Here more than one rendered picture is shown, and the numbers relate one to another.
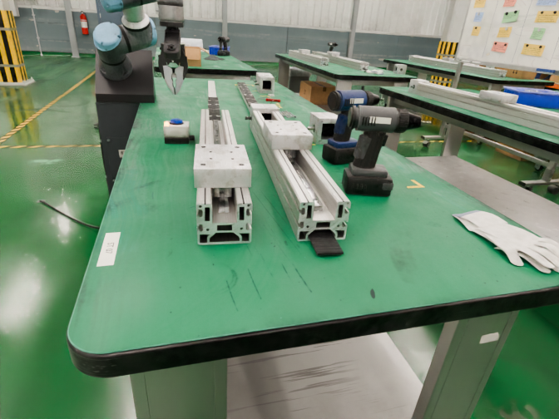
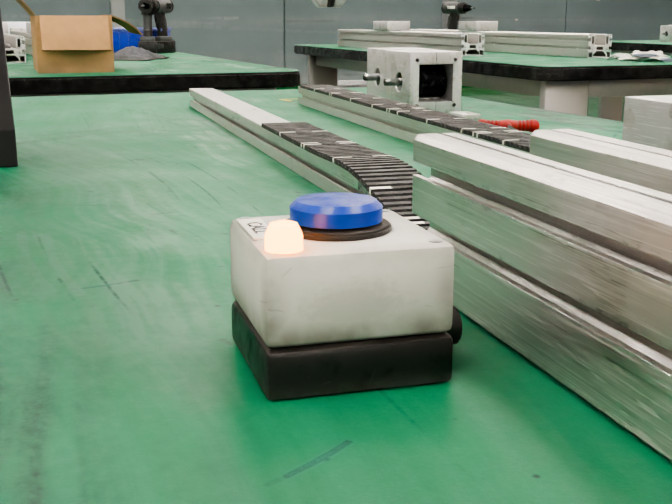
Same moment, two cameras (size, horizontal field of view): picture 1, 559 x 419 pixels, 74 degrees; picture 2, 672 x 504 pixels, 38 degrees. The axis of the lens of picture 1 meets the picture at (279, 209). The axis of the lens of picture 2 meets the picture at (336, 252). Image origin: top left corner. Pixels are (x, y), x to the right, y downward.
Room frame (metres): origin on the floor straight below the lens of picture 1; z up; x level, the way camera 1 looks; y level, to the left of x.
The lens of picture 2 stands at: (0.82, 0.40, 0.93)
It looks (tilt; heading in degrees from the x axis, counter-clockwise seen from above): 14 degrees down; 356
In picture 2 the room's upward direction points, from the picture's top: straight up
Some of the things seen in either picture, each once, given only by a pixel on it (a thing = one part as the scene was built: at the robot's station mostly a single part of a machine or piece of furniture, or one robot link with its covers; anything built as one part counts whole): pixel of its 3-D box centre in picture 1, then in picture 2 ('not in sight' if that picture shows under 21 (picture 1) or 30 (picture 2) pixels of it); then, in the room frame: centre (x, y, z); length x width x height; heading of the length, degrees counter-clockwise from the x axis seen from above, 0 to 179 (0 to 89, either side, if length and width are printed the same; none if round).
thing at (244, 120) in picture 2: (212, 96); (258, 127); (2.04, 0.41, 0.79); 0.96 x 0.04 x 0.03; 12
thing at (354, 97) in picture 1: (354, 125); not in sight; (1.17, -0.22, 0.89); 0.20 x 0.08 x 0.22; 119
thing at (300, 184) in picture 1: (284, 155); not in sight; (1.02, 0.00, 0.82); 0.80 x 0.10 x 0.09; 12
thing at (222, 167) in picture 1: (221, 170); not in sight; (0.74, 0.13, 0.87); 0.16 x 0.11 x 0.07; 12
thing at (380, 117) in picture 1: (383, 151); not in sight; (0.91, -0.25, 0.89); 0.20 x 0.08 x 0.22; 90
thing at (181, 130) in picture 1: (180, 131); (354, 291); (1.23, 0.36, 0.81); 0.10 x 0.08 x 0.06; 102
